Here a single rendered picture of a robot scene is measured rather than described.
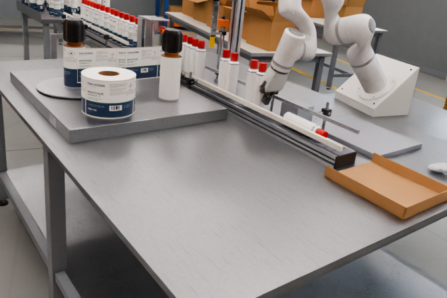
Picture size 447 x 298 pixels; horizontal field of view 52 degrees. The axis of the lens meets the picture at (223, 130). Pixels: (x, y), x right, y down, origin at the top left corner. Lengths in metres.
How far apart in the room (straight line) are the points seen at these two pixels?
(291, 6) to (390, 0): 7.18
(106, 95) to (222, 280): 0.90
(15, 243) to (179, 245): 1.62
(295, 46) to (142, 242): 0.96
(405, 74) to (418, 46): 6.02
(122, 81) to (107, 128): 0.18
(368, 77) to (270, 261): 1.37
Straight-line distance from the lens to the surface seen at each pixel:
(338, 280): 2.15
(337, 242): 1.24
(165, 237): 1.15
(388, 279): 2.25
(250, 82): 1.94
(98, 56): 2.03
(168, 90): 1.94
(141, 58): 2.10
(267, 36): 3.85
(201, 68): 2.26
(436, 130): 2.32
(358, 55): 2.21
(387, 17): 8.94
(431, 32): 8.27
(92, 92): 1.72
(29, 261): 2.51
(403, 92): 2.39
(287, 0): 1.81
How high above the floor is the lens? 1.48
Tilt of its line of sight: 21 degrees down
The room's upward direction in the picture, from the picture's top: 6 degrees clockwise
